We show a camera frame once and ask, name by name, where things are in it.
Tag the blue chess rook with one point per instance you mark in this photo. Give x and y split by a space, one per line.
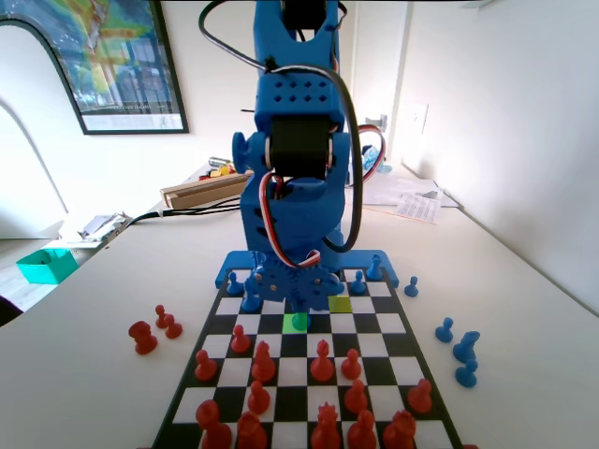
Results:
374 270

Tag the black framed map poster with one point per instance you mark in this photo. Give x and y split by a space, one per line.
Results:
121 61

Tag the teal plastic bin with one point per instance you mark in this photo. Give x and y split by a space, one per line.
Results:
42 273

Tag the printed paper sheet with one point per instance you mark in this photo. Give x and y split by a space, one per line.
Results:
419 208

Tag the blue pawn chess piece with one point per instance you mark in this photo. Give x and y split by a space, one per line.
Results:
358 285
467 376
233 286
444 333
412 290

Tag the red chess queen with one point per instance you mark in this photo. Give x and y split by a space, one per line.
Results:
325 430

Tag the red knight chess piece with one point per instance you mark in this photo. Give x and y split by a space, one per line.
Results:
252 432
142 343
400 432

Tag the yellow toy block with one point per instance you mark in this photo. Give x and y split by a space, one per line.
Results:
228 167
215 173

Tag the small metal can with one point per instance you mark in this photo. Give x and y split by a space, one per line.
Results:
217 161

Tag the white door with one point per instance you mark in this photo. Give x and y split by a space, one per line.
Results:
384 56

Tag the white light switch plate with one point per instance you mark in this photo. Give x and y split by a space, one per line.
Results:
417 118

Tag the blue fuzzy toy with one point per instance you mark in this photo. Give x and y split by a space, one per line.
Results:
373 156

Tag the red toy block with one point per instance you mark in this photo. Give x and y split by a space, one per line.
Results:
204 177

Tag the blue geared gripper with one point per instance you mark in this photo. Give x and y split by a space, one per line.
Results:
294 286

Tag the blue knight chess piece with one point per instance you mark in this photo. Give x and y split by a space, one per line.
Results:
465 351
298 323

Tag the crumpled grey paper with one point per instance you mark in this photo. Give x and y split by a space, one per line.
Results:
100 227

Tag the black and white chessboard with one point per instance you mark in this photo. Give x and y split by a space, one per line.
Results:
292 372

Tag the red pawn chess piece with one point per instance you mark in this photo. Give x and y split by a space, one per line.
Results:
205 372
356 402
240 343
160 315
172 329
258 402
420 401
351 369

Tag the wooden box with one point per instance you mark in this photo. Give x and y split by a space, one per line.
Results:
201 195

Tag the white curved frame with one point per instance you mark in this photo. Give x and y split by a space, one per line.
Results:
33 79

